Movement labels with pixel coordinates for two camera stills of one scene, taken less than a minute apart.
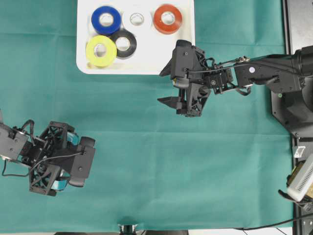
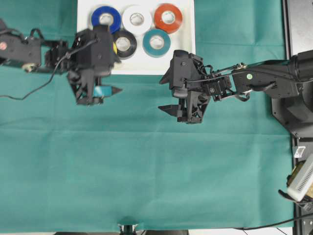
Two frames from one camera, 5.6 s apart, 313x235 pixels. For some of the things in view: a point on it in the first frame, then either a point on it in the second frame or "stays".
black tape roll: [127, 53] stays
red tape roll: [165, 28] stays
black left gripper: [47, 154] to [89, 55]
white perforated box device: [303, 179] stays
